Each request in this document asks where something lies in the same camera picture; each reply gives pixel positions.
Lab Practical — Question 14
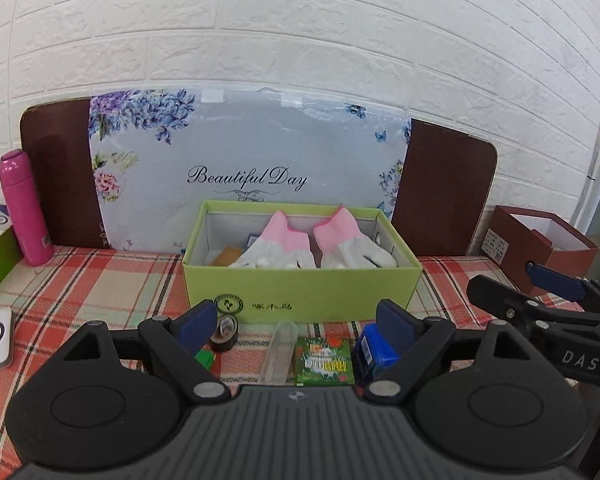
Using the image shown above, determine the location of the plain green small box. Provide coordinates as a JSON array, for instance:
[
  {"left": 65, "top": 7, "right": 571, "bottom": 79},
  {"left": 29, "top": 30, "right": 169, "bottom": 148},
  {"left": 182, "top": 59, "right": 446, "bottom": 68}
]
[{"left": 195, "top": 349, "right": 215, "bottom": 370}]

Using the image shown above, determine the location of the plaid bed sheet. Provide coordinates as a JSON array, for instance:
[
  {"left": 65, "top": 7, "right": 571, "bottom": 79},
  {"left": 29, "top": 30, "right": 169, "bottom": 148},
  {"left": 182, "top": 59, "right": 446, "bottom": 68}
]
[{"left": 0, "top": 246, "right": 512, "bottom": 479}]

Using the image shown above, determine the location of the brown cardboard box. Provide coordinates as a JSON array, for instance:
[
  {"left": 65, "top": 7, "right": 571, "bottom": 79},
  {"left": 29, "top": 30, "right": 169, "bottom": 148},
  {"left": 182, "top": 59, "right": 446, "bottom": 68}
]
[{"left": 481, "top": 206, "right": 598, "bottom": 296}]

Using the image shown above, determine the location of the tan carton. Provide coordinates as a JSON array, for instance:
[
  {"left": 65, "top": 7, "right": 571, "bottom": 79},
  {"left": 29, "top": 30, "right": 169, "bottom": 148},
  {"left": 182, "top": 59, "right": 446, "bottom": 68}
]
[{"left": 208, "top": 246, "right": 244, "bottom": 266}]

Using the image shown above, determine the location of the white pink glove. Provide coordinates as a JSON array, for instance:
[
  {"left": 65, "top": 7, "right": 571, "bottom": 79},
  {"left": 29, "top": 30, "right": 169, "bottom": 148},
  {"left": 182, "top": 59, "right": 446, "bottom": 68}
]
[
  {"left": 230, "top": 210, "right": 316, "bottom": 270},
  {"left": 313, "top": 207, "right": 398, "bottom": 269}
]

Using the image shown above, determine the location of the pink thermos bottle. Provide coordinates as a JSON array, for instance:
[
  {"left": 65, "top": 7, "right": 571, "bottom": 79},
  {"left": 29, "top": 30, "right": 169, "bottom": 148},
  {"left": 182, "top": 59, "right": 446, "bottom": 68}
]
[{"left": 0, "top": 148, "right": 54, "bottom": 266}]

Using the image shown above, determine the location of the floral Beautiful Day pillow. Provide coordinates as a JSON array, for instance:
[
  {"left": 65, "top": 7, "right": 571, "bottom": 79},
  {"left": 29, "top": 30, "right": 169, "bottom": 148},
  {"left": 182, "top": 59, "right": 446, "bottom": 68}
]
[{"left": 87, "top": 88, "right": 412, "bottom": 254}]

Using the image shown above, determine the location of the green floral printed box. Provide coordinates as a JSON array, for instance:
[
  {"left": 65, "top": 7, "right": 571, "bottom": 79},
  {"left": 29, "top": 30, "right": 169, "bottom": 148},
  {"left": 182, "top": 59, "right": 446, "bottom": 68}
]
[{"left": 294, "top": 337, "right": 354, "bottom": 387}]

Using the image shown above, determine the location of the clear plastic case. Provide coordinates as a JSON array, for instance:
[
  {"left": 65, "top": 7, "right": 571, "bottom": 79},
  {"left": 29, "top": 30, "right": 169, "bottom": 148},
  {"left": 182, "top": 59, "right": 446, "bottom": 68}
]
[{"left": 259, "top": 322, "right": 298, "bottom": 386}]

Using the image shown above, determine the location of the blue gum container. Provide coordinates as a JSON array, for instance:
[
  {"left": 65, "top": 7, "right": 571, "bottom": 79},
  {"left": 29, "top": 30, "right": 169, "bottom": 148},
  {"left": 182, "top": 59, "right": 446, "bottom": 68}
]
[{"left": 351, "top": 323, "right": 399, "bottom": 386}]

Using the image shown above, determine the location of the black tape roll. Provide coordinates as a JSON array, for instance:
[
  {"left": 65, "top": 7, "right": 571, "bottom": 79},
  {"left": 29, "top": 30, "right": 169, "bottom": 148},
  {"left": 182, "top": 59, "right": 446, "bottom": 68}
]
[{"left": 209, "top": 313, "right": 239, "bottom": 353}]

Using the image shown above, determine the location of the light green cardboard box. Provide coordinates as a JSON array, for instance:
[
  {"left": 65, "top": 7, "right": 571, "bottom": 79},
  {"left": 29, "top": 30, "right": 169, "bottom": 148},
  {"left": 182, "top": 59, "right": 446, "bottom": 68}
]
[{"left": 183, "top": 200, "right": 422, "bottom": 323}]

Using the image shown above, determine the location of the blue white packet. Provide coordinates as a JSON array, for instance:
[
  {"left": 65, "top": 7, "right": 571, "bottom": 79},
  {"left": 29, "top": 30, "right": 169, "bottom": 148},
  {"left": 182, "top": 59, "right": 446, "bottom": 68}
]
[{"left": 246, "top": 233, "right": 260, "bottom": 248}]

